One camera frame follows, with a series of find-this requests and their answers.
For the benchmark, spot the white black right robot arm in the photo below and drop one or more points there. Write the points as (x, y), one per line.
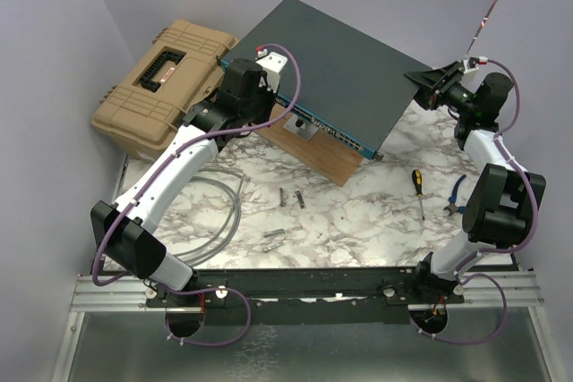
(501, 214)

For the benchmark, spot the metal switch stand bracket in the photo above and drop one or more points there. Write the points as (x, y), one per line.
(300, 127)

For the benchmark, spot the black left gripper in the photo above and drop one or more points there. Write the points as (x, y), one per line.
(271, 98)

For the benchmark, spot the blue handled pliers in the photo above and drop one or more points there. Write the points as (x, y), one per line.
(452, 207)

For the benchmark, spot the tan plastic tool case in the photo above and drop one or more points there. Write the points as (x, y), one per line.
(142, 113)

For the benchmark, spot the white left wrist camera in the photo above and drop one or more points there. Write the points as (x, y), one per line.
(273, 64)

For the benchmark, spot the wooden base board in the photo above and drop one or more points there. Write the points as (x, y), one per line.
(322, 153)

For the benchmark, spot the yellow black screwdriver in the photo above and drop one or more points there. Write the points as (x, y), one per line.
(418, 184)

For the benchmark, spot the dark blue network switch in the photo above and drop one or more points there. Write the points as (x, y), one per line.
(351, 86)

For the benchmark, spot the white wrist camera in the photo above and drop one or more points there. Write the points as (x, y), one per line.
(273, 64)
(471, 64)

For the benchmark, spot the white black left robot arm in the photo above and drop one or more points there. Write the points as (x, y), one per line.
(124, 229)

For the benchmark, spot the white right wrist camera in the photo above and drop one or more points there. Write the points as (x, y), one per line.
(471, 64)

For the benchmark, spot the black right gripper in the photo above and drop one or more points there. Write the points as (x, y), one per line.
(441, 80)

